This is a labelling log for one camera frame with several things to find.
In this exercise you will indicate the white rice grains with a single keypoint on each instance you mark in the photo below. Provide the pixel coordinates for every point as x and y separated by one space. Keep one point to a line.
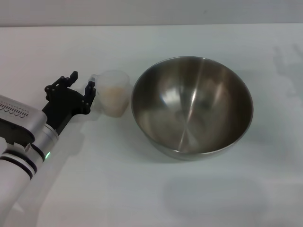
113 99

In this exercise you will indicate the stainless steel bowl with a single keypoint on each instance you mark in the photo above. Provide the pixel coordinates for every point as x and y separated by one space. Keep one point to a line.
189 106

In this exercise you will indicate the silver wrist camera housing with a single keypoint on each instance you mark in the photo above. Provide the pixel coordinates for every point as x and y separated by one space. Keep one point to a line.
19 113

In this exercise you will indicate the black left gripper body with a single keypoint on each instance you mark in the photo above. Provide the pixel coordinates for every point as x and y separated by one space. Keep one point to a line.
64 104

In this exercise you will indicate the silver and white left robot arm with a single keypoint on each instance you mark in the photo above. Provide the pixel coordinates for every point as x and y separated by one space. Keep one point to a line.
14 184

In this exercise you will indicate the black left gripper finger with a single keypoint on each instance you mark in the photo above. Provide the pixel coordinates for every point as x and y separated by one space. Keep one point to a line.
61 82
90 94

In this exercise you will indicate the clear plastic measuring cup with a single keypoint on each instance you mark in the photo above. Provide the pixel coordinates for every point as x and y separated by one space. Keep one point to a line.
113 78

